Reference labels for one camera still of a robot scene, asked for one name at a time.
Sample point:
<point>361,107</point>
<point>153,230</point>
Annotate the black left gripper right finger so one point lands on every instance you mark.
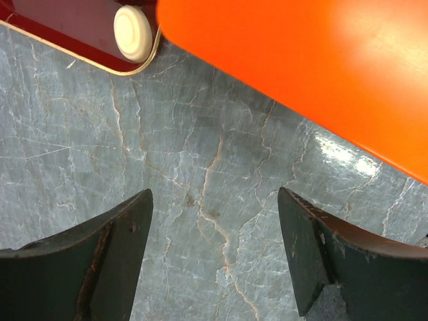
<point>336,264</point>

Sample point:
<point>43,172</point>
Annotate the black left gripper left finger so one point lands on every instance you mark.
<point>87,272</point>

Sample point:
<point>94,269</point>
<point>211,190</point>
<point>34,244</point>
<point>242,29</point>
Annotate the orange box lid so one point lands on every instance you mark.
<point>357,68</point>

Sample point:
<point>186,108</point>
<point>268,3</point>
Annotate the dark red lacquer tray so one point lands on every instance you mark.
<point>82,29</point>

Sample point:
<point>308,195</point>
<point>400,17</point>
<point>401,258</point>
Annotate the white round chocolate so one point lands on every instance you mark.
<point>132,33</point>

